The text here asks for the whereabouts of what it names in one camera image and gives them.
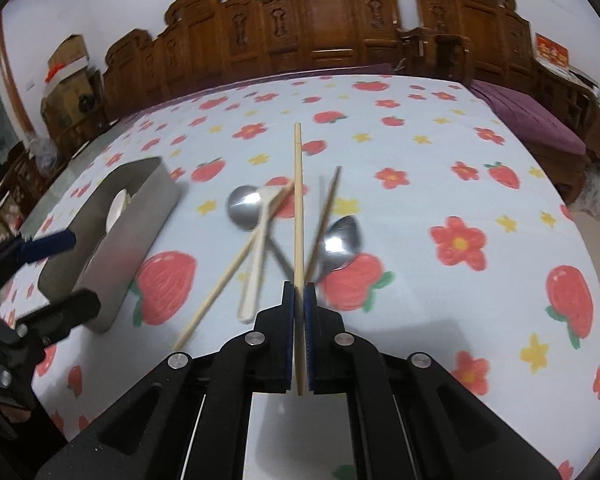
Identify large cardboard boxes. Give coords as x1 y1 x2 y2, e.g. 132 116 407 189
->
40 70 103 136

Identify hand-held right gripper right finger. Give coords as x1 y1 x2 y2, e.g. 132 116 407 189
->
304 281 563 480

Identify carved wooden sofa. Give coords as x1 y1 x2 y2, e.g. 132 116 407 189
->
100 0 421 121

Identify wooden door frame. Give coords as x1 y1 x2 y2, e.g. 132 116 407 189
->
0 10 36 141

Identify red gift box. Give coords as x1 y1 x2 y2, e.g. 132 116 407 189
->
534 32 571 68

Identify rectangular metal tin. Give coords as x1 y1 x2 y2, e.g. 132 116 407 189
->
20 156 188 335

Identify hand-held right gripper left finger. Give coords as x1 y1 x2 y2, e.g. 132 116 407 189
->
35 280 297 480

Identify purple armchair cushion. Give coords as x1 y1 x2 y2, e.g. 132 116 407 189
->
470 80 588 156

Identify crumpled clear plastic bag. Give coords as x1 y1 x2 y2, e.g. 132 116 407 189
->
30 137 66 176

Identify white board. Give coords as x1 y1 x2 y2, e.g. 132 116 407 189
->
42 57 88 86

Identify large metal spoon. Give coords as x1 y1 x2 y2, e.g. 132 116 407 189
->
226 185 293 283

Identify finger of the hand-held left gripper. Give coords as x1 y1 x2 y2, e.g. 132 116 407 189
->
0 230 78 273
0 287 102 351

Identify wooden chair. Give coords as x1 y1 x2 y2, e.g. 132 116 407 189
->
0 145 46 241

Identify small cardboard box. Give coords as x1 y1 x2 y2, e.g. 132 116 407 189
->
47 34 88 68

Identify white plastic spoon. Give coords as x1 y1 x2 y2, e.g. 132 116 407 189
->
102 187 133 233
237 187 281 323

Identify strawberry print tablecloth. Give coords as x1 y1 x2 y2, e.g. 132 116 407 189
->
0 72 600 480

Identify long purple sofa cushion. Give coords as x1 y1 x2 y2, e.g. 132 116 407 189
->
290 62 406 78

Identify light wooden chopstick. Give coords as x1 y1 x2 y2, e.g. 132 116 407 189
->
172 182 296 352
293 122 308 397

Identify carved wooden armchair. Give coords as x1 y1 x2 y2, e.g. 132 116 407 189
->
397 0 600 196

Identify small metal spoon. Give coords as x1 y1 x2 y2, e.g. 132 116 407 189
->
305 215 363 286

